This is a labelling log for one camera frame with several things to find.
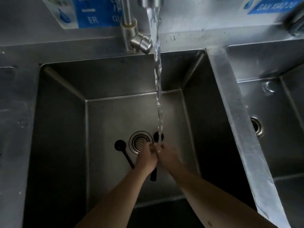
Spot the person's left hand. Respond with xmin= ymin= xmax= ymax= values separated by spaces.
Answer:
xmin=134 ymin=142 xmax=158 ymax=172

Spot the person's right hand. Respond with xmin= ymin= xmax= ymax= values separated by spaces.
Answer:
xmin=153 ymin=142 xmax=184 ymax=172

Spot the person's left forearm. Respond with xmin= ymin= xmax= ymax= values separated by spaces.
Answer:
xmin=76 ymin=165 xmax=158 ymax=228

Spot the person's right forearm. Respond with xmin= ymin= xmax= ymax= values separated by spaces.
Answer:
xmin=164 ymin=162 xmax=279 ymax=228

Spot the round steel drain strainer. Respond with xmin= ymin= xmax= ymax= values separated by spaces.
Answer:
xmin=128 ymin=131 xmax=153 ymax=156

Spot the large steel sink basin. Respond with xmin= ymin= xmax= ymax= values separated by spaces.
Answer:
xmin=22 ymin=48 xmax=259 ymax=228

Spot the running water stream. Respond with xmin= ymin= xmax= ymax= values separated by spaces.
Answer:
xmin=146 ymin=7 xmax=165 ymax=143

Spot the round steel sink drain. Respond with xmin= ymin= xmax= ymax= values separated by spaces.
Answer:
xmin=250 ymin=115 xmax=265 ymax=138

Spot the small steel tap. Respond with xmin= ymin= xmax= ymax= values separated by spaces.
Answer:
xmin=119 ymin=0 xmax=153 ymax=55

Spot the small steel sink basin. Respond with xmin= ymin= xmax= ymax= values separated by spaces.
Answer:
xmin=224 ymin=40 xmax=304 ymax=228

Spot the large steel faucet spout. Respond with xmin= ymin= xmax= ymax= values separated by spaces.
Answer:
xmin=138 ymin=0 xmax=165 ymax=9

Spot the blue and white sign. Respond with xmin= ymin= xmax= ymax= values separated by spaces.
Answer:
xmin=242 ymin=0 xmax=304 ymax=15
xmin=40 ymin=0 xmax=124 ymax=30

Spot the black long-handled spoon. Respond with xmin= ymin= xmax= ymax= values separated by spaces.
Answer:
xmin=150 ymin=131 xmax=164 ymax=182
xmin=114 ymin=139 xmax=136 ymax=170

